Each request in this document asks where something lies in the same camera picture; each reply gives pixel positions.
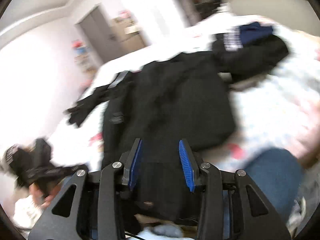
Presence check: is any black hooded jacket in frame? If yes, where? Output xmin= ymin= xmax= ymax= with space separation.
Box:
xmin=68 ymin=51 xmax=236 ymax=220

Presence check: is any person's left hand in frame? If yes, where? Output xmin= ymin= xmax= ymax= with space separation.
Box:
xmin=29 ymin=184 xmax=61 ymax=209

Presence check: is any person's blue jeans leg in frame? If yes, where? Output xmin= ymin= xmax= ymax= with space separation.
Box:
xmin=244 ymin=147 xmax=304 ymax=223

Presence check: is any white rolling shelf cart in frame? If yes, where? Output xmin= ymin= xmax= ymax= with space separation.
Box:
xmin=72 ymin=40 xmax=97 ymax=76

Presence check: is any patterned cartoon bed sheet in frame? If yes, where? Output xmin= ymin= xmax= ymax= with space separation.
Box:
xmin=47 ymin=12 xmax=320 ymax=181

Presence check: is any beige cabinet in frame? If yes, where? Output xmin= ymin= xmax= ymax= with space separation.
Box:
xmin=113 ymin=17 xmax=146 ymax=54

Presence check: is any black navy folded garment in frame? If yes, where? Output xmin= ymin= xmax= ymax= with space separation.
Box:
xmin=211 ymin=22 xmax=289 ymax=83

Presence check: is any grey door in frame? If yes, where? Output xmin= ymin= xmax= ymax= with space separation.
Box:
xmin=76 ymin=5 xmax=125 ymax=63

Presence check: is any grey upholstered headboard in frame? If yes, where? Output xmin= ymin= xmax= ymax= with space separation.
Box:
xmin=222 ymin=0 xmax=319 ymax=36

